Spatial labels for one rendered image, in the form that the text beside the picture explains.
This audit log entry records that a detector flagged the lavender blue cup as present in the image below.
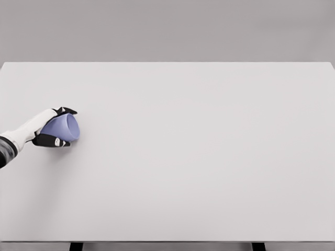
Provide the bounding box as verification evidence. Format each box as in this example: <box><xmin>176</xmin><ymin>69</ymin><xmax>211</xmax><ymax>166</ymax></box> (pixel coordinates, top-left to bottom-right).
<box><xmin>40</xmin><ymin>112</ymin><xmax>81</xmax><ymax>142</ymax></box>

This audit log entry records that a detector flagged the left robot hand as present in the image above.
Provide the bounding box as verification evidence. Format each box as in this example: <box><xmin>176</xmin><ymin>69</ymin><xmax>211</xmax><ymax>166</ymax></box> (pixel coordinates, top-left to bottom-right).
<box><xmin>27</xmin><ymin>106</ymin><xmax>78</xmax><ymax>148</ymax></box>

